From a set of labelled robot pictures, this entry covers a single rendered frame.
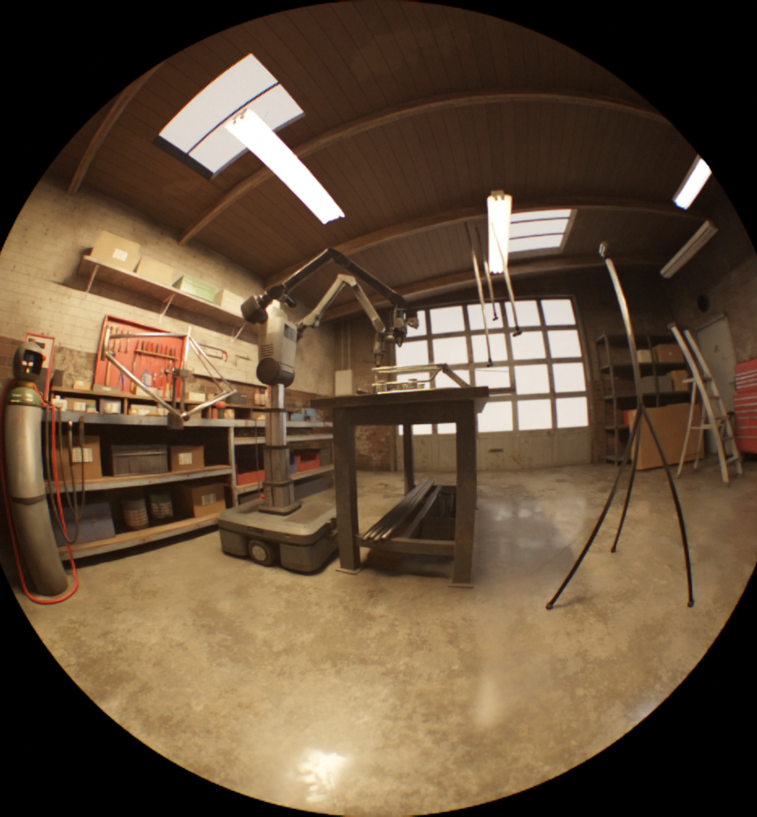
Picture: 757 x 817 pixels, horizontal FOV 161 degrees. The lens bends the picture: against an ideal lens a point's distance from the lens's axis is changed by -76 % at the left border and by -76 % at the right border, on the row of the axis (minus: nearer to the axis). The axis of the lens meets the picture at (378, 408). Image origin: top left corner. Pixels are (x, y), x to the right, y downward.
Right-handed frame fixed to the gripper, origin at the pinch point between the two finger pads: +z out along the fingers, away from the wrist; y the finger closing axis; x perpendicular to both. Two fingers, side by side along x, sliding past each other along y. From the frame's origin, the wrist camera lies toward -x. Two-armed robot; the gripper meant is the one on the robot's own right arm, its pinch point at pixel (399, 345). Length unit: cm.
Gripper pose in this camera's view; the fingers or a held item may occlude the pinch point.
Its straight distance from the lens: 141.7
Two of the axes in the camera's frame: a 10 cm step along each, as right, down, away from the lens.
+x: -9.3, 0.3, 3.8
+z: 0.0, 10.0, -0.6
